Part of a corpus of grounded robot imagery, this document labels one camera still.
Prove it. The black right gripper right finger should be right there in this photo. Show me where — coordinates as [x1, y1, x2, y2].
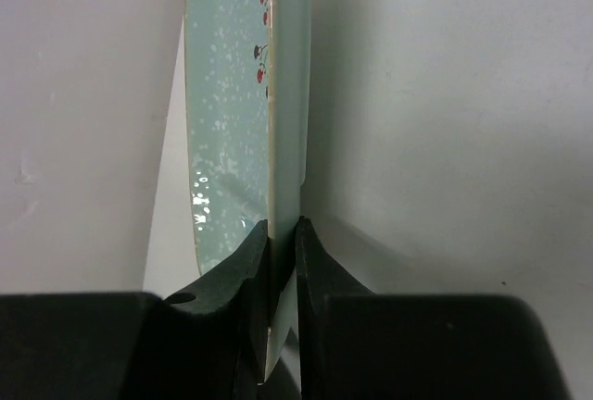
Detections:
[294, 217, 372, 399]

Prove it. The light green rectangular plate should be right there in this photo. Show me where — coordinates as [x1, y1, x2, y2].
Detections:
[183, 0, 311, 374]

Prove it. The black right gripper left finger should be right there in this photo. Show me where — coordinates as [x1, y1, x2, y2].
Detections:
[166, 220, 269, 399]

